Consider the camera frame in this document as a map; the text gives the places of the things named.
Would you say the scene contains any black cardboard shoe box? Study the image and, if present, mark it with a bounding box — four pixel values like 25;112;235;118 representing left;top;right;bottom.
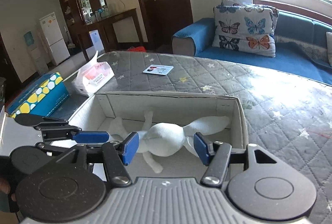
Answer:
69;92;248;179

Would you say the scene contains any white refrigerator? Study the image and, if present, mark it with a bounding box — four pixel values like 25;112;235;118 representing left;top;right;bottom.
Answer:
39;12;70;66

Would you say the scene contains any dark wooden cabinet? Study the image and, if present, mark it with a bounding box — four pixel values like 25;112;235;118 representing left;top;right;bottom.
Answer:
59;0;144;61

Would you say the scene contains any white plush rabbit toy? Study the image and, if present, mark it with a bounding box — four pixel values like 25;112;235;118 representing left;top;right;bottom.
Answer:
105;109;232;174

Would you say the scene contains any pink white tissue pack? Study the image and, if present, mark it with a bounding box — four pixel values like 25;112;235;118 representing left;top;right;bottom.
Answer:
71;52;114;97

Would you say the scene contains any blue yellow tissue box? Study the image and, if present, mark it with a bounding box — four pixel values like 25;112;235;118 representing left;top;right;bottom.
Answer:
6;72;69;118

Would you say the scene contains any butterfly print pillow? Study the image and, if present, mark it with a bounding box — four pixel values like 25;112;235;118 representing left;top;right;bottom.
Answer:
212;3;279;58

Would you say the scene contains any blue white card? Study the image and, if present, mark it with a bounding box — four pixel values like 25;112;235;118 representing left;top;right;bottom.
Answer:
143;64;174;76

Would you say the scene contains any blue sofa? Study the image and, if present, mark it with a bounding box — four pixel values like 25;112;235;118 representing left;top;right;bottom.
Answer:
172;6;331;84

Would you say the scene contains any water dispenser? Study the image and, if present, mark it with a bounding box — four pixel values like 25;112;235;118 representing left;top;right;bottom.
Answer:
24;31;48;76

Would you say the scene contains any grey star quilted table cover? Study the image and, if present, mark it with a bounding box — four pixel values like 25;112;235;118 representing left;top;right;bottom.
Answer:
51;50;332;217

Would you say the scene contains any grey cushion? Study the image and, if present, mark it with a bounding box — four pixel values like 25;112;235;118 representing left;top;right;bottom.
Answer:
326;32;332;66

